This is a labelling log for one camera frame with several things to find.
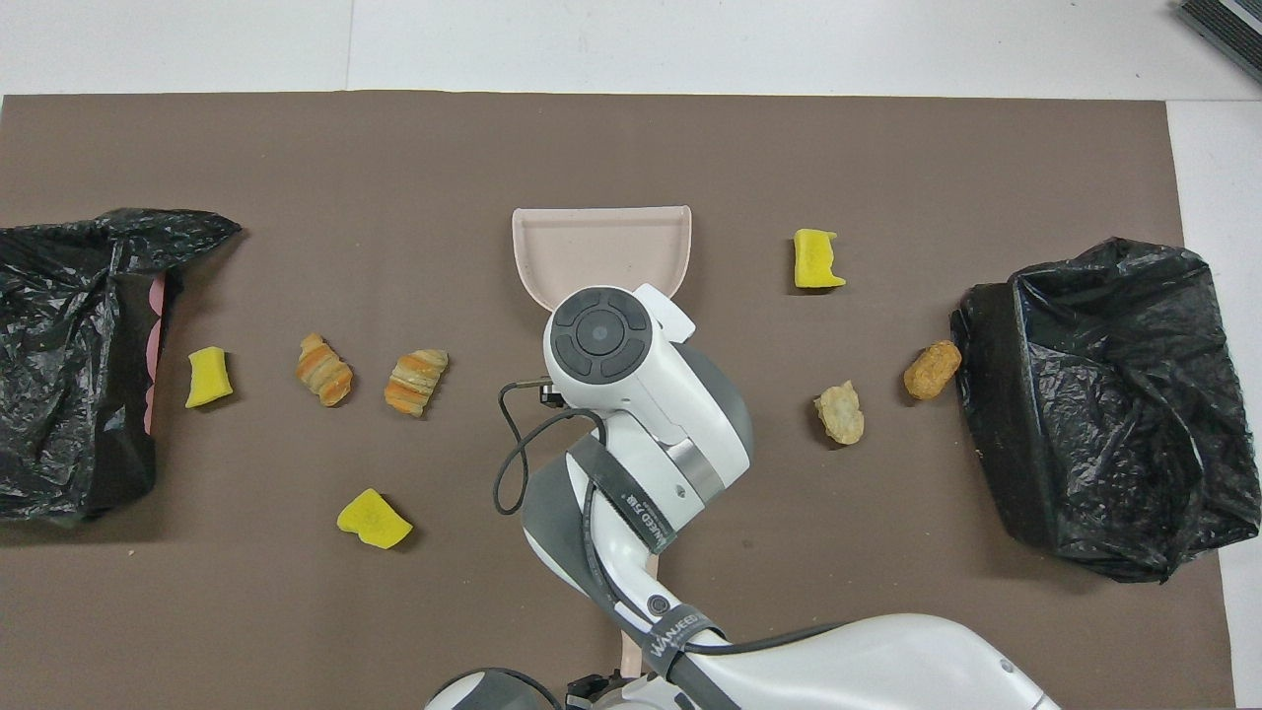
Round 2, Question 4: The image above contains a left black trash bag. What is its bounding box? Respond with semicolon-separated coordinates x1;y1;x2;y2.
0;207;244;527

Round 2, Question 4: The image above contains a black trash bag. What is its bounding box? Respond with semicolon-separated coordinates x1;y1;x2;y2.
950;237;1262;584
0;207;244;527

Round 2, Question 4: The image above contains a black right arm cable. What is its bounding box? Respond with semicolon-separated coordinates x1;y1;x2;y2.
493;380;849;660

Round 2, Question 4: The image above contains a right black trash bag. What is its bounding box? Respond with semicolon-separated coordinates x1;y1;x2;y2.
950;237;1262;584

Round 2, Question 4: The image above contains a beige plastic dustpan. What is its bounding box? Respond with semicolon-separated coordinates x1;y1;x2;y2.
512;205;693;313

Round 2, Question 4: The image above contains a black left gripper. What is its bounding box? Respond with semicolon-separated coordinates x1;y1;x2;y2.
564;673;632;710

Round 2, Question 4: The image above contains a pale fried food piece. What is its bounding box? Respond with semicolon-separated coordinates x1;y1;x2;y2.
813;381;866;446

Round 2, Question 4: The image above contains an orange striped toy croissant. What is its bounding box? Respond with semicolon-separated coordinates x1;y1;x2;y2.
296;332;354;407

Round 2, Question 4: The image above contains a yellow sponge piece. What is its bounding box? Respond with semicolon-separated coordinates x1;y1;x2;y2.
185;346;236;409
336;488;414;550
794;229;848;291

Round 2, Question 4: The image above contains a pale striped toy croissant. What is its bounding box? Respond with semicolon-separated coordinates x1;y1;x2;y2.
384;348;450;418

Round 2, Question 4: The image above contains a beige brush with black bristles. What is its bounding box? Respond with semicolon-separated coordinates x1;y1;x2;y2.
619;552;664;683

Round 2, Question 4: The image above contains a brown table mat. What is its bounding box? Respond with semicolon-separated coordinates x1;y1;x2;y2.
0;92;1238;710

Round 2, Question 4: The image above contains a brown croquette nugget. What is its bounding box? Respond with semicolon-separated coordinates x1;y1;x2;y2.
903;340;963;401

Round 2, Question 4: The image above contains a dark grey ribbed device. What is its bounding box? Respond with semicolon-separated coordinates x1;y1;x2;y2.
1173;0;1262;85

